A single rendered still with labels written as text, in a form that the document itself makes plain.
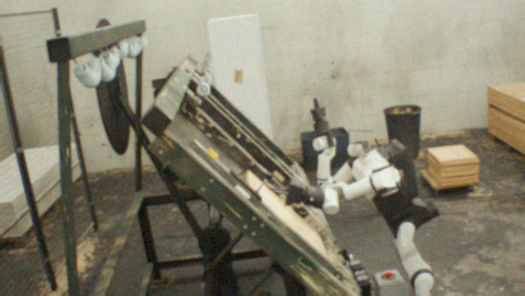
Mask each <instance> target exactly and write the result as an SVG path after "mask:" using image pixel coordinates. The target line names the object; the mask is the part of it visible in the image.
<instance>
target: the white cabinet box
mask: <svg viewBox="0 0 525 296"><path fill-rule="evenodd" d="M208 34H209V40H210V47H211V53H212V60H213V65H214V72H215V79H216V86H217V89H218V90H219V91H220V92H221V93H222V94H223V95H224V96H225V97H227V98H228V99H229V100H230V101H231V102H232V104H233V105H234V106H236V107H237V108H238V109H239V110H240V111H241V112H242V113H243V114H244V115H245V116H246V117H248V118H249V119H250V120H251V121H253V122H254V123H255V125H256V126H257V127H258V128H259V129H260V130H261V131H262V132H263V133H264V134H265V135H266V136H267V137H269V138H270V139H271V140H273V139H272V130H271V123H270V115H269V107H268V99H267V91H266V83H265V76H264V68H263V53H262V45H261V38H260V30H259V23H258V14H257V13H255V14H247V15H239V16H232V17H225V18H217V19H211V20H210V21H208Z"/></svg>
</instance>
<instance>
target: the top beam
mask: <svg viewBox="0 0 525 296"><path fill-rule="evenodd" d="M184 63H186V64H187V65H188V66H189V67H190V68H192V69H193V70H195V67H196V66H197V64H198V61H197V60H196V59H195V58H194V57H192V56H191V55H190V54H189V55H188V56H187V57H186V58H185V59H184V60H183V61H182V62H181V63H180V65H179V66H178V68H177V69H176V70H175V71H174V73H173V74H172V76H171V77H170V79H169V80H168V82H167V83H166V84H165V86H164V87H163V89H162V90H161V91H160V93H159V94H158V96H157V97H156V99H155V100H154V102H152V103H151V105H150V106H149V109H148V110H147V112H146V113H145V115H144V116H143V117H142V119H141V121H140V123H141V124H142V125H143V126H144V127H146V129H148V130H149V131H150V132H151V133H152V134H154V135H155V136H156V137H159V135H160V134H161V133H162V131H163V130H164V129H165V128H166V127H167V126H169V125H170V124H171V123H172V122H173V119H174V117H175V115H176V113H177V111H178V108H179V106H180V104H181V101H182V99H183V97H184V94H185V91H184V90H183V89H182V88H181V87H180V86H179V85H178V84H177V83H176V82H175V81H174V80H173V79H174V78H175V77H176V78H177V79H178V80H179V81H181V82H182V83H183V84H184V85H185V86H186V87H188V86H189V83H190V81H191V78H190V77H189V75H188V74H187V73H186V72H185V71H184V70H182V69H181V68H182V67H184Z"/></svg>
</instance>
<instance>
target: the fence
mask: <svg viewBox="0 0 525 296"><path fill-rule="evenodd" d="M188 147H189V148H190V149H191V150H192V151H193V152H194V153H195V154H196V155H198V156H199V157H200V158H201V159H202V160H203V161H204V162H206V163H208V164H209V165H210V166H211V167H212V169H213V170H215V171H216V172H217V173H218V174H219V175H220V176H221V177H222V178H223V179H225V180H226V181H227V182H228V183H229V184H230V185H231V186H232V187H236V186H237V185H239V186H240V187H241V188H242V189H243V190H244V191H245V192H247V193H248V195H249V196H250V199H249V200H248V201H249V202H250V203H253V204H254V205H255V206H256V208H257V209H258V210H259V211H260V212H262V213H263V214H264V215H266V214H267V213H268V212H269V213H270V214H271V215H273V216H274V217H275V218H276V219H277V220H278V221H279V224H280V225H279V226H278V228H281V229H282V230H283V231H284V232H285V233H286V234H287V235H288V236H289V237H290V238H291V239H292V240H293V241H294V242H295V243H296V244H299V245H300V246H301V247H302V248H303V249H304V250H305V251H306V252H308V253H309V255H310V256H311V257H313V258H314V259H315V260H317V261H318V262H319V263H320V264H321V265H322V266H323V267H325V269H326V270H327V271H328V272H329V273H330V274H334V273H335V272H336V271H337V270H338V269H337V266H336V264H333V263H332V262H331V261H330V260H329V259H328V257H327V256H325V255H324V254H322V253H321V252H320V251H319V250H318V249H317V248H315V247H314V246H313V245H312V243H311V242H309V241H308V240H306V239H305V238H304V237H303V236H302V235H301V234H300V233H299V232H298V231H297V230H295V229H294V228H293V227H292V226H291V225H290V224H289V223H287V222H286V221H285V220H284V219H283V218H282V217H281V216H280V215H279V214H277V213H276V212H275V211H274V210H273V209H272V208H271V207H270V206H269V205H268V204H266V203H264V202H263V201H259V200H257V199H256V197H255V196H254V195H253V194H252V193H251V192H250V191H248V190H247V189H246V188H245V187H244V186H243V185H242V184H241V183H239V182H238V181H237V180H236V179H235V178H234V177H233V176H232V175H231V174H230V170H229V169H227V168H226V167H225V166H224V165H223V164H222V163H220V162H219V161H218V160H214V159H213V158H212V157H211V156H210V155H209V154H208V153H207V150H206V149H205V148H204V147H203V146H202V147H203V148H204V149H203V148H202V147H201V146H200V145H199V144H198V143H197V142H196V140H195V139H194V140H193V141H192V142H191V143H190V144H189V145H188Z"/></svg>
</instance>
